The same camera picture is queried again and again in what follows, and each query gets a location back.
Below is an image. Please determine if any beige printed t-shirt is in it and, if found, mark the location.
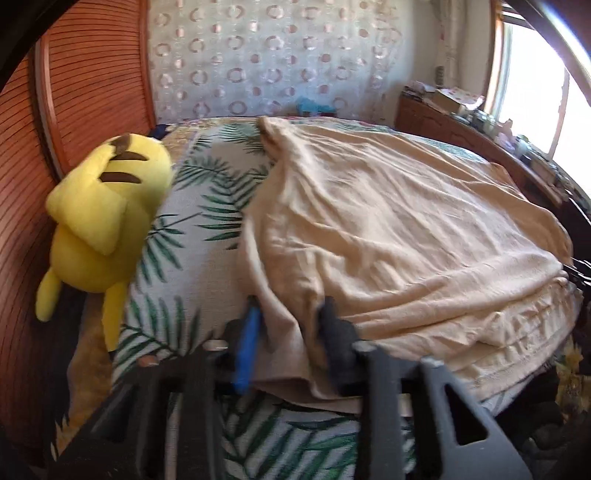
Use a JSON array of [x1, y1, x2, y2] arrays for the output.
[[235, 115, 583, 414]]

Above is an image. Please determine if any leaf print blanket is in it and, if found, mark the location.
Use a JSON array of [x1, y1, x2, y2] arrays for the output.
[[111, 121, 490, 480]]

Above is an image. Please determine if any wooden headboard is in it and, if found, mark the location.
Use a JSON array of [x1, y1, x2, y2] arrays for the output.
[[0, 0, 158, 462]]

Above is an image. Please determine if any yellow plush toy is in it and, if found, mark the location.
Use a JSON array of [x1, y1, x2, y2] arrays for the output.
[[36, 133, 174, 352]]

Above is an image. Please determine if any window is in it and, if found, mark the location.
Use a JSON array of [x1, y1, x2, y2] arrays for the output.
[[488, 18, 591, 183]]

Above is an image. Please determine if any blue toy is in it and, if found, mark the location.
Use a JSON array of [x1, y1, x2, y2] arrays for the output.
[[294, 95, 336, 117]]

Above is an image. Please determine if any wooden cabinet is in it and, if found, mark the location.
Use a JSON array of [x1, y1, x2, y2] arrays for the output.
[[396, 92, 573, 206]]

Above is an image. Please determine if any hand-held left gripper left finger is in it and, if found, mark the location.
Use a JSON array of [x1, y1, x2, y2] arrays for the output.
[[51, 296, 263, 480]]

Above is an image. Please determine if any circle pattern sheer curtain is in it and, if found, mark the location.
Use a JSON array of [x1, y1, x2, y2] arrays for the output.
[[148, 0, 403, 126]]

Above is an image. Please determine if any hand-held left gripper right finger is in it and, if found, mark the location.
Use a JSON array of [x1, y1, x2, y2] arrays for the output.
[[318, 298, 533, 480]]

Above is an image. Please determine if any cardboard box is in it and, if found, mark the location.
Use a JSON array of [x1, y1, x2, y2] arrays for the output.
[[433, 88, 486, 117]]

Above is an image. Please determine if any floral quilt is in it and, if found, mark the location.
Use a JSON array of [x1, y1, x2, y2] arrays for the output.
[[159, 115, 403, 145]]

